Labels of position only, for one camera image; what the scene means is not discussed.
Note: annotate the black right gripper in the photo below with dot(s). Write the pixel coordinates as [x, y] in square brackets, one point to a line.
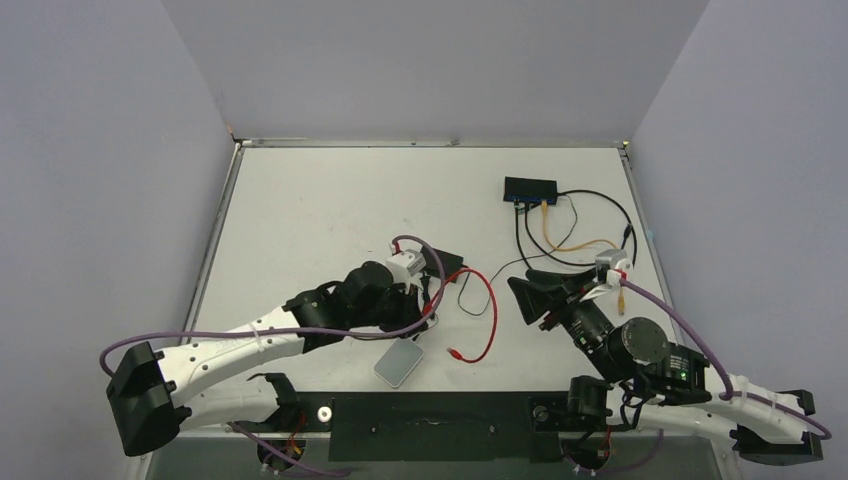
[556, 304]

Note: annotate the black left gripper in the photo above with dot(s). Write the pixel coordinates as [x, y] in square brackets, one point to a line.
[410, 316]

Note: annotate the white square network box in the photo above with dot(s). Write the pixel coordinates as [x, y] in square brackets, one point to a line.
[397, 363]

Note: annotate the black ribbed network switch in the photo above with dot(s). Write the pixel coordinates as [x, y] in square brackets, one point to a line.
[527, 190]

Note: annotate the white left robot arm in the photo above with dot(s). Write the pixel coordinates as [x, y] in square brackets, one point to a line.
[154, 394]

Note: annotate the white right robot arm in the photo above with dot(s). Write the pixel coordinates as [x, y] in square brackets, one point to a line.
[645, 379]

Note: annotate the black power brick adapter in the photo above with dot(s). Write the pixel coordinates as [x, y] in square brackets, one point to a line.
[451, 263]

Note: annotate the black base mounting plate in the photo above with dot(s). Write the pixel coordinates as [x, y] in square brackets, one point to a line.
[439, 426]

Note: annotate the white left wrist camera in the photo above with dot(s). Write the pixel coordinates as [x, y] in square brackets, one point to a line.
[405, 265]

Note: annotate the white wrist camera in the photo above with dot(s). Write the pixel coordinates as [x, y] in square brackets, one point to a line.
[405, 265]
[612, 266]

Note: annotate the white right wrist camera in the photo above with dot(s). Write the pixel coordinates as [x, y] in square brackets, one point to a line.
[612, 266]

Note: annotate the aluminium frame rail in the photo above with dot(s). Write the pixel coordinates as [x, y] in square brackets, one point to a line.
[214, 237]

